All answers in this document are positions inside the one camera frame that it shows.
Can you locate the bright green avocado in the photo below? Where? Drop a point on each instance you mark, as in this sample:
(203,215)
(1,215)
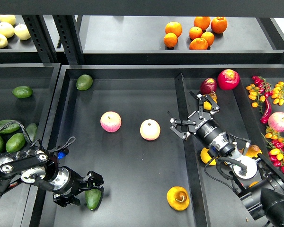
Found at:
(15,143)

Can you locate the orange upper left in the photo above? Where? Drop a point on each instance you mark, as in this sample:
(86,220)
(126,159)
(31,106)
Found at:
(174,27)

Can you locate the pale yellow pear right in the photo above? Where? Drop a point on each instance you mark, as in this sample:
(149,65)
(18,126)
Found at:
(22,32)

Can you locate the cherry tomato bunch lower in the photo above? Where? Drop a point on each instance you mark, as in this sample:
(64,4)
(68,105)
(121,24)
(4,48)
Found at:
(275,145)

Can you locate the orange top right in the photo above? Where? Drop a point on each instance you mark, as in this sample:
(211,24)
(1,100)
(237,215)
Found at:
(219,25)

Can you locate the orange pear lower right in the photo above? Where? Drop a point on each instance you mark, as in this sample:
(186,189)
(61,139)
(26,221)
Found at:
(253,183)

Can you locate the yellow pear near onion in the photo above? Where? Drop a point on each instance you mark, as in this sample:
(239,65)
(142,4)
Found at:
(207,105)

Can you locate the yellow pear brown top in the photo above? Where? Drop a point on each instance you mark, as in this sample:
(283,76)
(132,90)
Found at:
(253,151)

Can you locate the dark red onion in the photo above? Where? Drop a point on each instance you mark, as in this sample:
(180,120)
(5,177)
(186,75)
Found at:
(207,86)

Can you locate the pink red apple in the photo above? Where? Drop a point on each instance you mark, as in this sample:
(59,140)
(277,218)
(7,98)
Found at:
(110,121)

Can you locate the yellow pear with stem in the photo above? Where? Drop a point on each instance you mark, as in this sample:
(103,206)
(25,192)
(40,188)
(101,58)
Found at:
(178,198)

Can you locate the red chili pepper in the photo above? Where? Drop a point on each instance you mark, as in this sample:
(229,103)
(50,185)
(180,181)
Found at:
(267,112)

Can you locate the orange front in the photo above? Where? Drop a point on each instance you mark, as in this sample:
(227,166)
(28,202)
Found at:
(198,44)

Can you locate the orange top middle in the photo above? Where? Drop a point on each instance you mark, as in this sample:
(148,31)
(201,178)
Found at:
(202,22)

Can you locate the pink apple right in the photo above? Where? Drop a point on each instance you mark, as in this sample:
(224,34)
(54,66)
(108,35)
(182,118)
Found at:
(276,121)

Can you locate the pale yellow pear top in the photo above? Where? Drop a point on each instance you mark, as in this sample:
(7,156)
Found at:
(11,19)

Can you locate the dark green upright avocado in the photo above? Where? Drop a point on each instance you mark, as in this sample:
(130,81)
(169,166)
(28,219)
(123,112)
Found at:
(31,130)

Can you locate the small orange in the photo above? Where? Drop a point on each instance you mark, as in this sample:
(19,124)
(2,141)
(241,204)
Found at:
(195,32)
(209,37)

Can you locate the large red apple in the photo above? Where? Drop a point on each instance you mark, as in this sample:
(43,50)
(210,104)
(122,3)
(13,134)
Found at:
(228,79)

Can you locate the black tray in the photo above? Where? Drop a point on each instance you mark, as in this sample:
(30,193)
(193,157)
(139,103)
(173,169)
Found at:
(16,206)
(137,173)

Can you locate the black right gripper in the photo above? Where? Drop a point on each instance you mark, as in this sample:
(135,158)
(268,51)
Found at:
(203,126)

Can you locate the black left tray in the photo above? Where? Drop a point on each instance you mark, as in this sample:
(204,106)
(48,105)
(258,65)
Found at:
(16,206)

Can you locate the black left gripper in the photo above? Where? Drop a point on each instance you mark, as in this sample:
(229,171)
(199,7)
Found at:
(65,183)

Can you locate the black shelf frame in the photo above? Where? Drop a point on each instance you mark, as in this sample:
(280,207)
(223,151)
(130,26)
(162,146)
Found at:
(63,12)

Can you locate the cherry tomato bunch upper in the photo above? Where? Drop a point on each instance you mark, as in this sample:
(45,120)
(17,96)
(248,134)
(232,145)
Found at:
(260,89)

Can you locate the green avocado top centre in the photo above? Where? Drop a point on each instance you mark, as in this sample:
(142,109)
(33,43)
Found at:
(84,82)

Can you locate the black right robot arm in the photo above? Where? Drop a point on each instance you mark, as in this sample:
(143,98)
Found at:
(257,183)

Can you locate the green avocado upper left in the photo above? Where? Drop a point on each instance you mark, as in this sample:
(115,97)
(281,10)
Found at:
(22,92)

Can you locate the small orange centre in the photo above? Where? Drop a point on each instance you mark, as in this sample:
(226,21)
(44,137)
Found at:
(195,32)

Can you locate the small orange right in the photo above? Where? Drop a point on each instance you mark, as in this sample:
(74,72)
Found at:
(209,37)

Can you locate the black centre tray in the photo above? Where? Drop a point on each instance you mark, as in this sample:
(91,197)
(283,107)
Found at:
(137,173)

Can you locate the orange lower left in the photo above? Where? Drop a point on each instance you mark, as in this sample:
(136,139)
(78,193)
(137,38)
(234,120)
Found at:
(170,40)

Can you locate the cherry tomato bunch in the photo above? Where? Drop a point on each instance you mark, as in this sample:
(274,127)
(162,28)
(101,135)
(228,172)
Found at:
(260,89)
(275,145)

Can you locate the yellow pear lower left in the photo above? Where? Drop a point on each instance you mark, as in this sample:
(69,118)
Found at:
(205,157)

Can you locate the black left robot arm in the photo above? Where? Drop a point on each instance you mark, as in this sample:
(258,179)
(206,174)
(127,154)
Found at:
(26,161)

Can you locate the pale pink apple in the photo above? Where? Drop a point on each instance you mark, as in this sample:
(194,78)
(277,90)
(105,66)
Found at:
(149,130)

